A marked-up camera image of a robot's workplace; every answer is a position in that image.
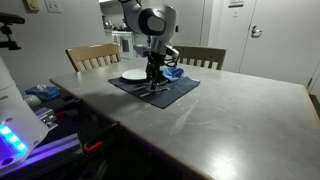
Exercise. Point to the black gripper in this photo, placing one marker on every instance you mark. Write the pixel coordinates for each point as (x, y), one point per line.
(156, 59)

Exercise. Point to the silver metal spoon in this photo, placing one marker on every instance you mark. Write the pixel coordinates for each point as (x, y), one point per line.
(140, 88)

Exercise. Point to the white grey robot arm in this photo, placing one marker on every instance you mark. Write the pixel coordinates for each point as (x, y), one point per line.
(156, 20)

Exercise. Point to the white round plate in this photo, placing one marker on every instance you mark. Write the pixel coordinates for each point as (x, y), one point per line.
(133, 74)

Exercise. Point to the silver metal fork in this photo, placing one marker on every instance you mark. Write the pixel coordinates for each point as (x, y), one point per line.
(150, 93)

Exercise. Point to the blue crumpled cloth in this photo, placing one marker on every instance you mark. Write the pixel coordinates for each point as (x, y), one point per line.
(173, 74)

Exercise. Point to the dark blue woven placemat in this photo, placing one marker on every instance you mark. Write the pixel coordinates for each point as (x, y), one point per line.
(166, 98)

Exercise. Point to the white kitchen stove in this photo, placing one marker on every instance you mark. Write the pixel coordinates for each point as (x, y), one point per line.
(125, 45)

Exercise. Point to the olive slat-back chair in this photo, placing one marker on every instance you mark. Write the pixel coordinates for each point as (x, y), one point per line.
(200, 51)

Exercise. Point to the light wooden slat-back chair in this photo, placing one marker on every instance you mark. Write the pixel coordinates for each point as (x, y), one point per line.
(93, 51)

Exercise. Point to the plain white door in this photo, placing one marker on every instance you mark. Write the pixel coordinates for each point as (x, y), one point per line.
(191, 20)

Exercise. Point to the orange black bar clamp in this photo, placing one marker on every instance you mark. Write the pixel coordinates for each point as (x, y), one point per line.
(61, 114)
(96, 141)

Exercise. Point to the white door sign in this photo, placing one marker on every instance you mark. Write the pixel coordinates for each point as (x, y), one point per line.
(236, 3)

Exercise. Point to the blue tissue box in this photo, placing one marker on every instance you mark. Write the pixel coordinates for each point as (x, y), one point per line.
(43, 92)

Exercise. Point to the white round object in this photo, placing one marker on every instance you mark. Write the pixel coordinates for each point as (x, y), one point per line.
(31, 100)

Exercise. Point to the white device with lights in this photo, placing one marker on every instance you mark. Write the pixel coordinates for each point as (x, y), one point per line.
(53, 150)

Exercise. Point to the white hinged door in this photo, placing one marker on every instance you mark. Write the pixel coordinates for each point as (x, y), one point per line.
(286, 43)

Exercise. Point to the beige round thermostat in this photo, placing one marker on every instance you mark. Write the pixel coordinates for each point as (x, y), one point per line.
(31, 5)

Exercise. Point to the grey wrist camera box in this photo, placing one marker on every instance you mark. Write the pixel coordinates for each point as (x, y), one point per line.
(171, 52)

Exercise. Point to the small white wall switch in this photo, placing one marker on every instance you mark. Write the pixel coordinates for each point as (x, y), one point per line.
(235, 14)

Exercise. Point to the silver metal bracket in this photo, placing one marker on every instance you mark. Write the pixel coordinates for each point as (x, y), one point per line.
(46, 118)

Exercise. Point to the white double switch plate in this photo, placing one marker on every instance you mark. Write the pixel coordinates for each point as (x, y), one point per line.
(53, 5)

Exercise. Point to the black camera on stand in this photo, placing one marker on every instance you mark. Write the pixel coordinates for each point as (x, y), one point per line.
(9, 30)

